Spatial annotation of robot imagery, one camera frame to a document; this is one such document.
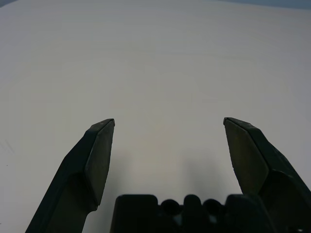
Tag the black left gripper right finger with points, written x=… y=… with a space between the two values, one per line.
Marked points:
x=274 y=174

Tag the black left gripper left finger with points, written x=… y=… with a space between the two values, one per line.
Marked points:
x=73 y=184

